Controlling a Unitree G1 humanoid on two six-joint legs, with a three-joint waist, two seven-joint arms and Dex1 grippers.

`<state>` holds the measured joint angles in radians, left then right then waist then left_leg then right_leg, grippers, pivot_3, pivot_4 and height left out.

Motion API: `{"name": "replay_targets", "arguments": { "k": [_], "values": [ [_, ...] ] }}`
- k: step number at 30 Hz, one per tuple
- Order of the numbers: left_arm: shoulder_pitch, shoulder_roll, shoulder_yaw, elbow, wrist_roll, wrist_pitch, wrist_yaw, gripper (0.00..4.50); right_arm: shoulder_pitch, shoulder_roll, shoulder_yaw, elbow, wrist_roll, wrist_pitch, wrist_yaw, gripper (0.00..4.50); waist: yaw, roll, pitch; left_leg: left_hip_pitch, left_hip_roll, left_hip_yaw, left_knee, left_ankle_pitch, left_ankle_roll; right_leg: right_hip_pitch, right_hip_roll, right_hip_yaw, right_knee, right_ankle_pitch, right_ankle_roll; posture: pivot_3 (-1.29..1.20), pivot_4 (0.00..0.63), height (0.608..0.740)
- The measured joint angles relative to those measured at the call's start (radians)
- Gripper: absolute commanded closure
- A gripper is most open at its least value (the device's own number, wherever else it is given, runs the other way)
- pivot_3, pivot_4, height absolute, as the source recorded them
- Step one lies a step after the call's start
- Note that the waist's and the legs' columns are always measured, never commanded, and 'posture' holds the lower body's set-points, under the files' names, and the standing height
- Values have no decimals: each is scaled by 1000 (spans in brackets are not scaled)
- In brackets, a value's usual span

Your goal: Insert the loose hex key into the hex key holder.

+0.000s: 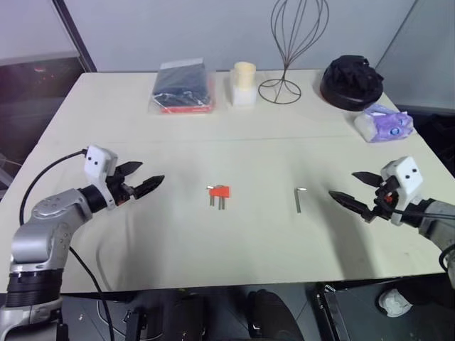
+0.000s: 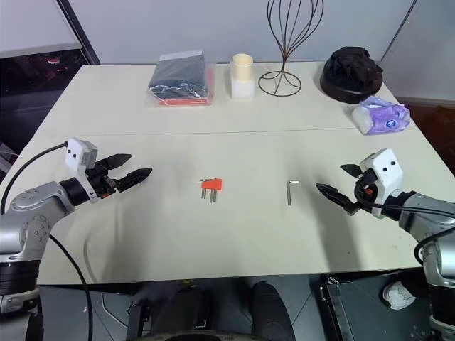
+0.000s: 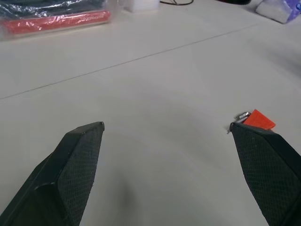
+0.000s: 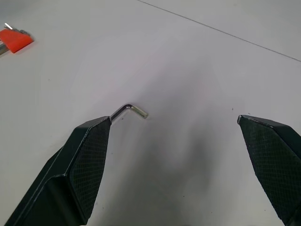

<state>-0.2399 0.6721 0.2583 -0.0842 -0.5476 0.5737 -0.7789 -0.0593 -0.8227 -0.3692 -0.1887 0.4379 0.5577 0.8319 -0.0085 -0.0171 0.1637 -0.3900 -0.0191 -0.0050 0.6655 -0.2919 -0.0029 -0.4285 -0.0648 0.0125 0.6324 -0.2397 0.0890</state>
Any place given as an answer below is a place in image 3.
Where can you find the red tool in plastic bag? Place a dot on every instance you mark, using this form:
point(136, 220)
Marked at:
point(56, 22)

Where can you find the shiny silver metal part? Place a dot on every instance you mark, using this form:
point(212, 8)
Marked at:
point(241, 116)

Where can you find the red-orange block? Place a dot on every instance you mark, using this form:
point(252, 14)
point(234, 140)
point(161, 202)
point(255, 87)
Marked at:
point(259, 120)

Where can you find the white box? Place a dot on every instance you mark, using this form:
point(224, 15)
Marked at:
point(140, 5)

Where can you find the purple patterned package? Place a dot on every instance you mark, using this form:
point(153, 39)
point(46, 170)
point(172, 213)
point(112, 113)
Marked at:
point(292, 10)

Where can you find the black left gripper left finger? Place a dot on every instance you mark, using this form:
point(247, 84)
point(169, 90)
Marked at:
point(61, 174)

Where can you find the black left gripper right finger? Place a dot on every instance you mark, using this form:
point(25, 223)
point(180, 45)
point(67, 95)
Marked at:
point(268, 169)

